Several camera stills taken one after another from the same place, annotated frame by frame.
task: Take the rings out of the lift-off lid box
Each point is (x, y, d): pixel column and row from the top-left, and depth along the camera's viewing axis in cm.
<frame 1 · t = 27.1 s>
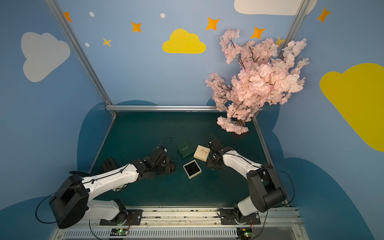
left hand: (175, 167, 84), fingers open
right hand: (214, 162, 91), fingers open
white flower gift box: (201, 153, 98), point 3 cm above the table
green jewelry box: (184, 149, 100), point 3 cm above the table

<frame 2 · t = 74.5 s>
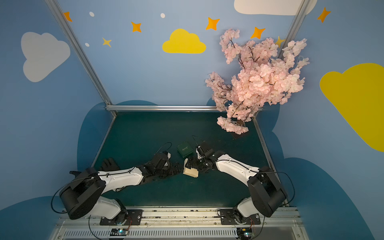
left hand: (181, 171, 86), fingers open
right hand: (192, 165, 86), fingers open
white flower gift box: (193, 172, 87), point 6 cm above the table
the other named things where they were.

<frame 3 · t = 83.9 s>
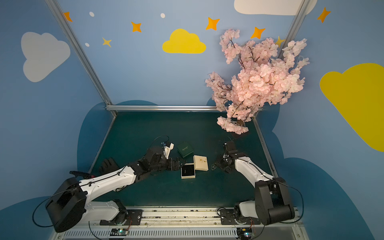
left hand: (183, 162, 80), fingers open
right hand: (218, 163, 90), fingers open
white flower gift box: (200, 163, 93), point 3 cm above the table
the other named things where they were.

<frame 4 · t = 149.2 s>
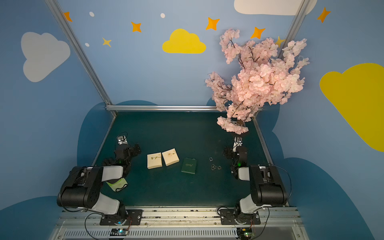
left hand: (132, 143, 94), fingers open
right hand: (236, 144, 95), fingers open
white flower gift box: (170, 157, 95), point 4 cm above the table
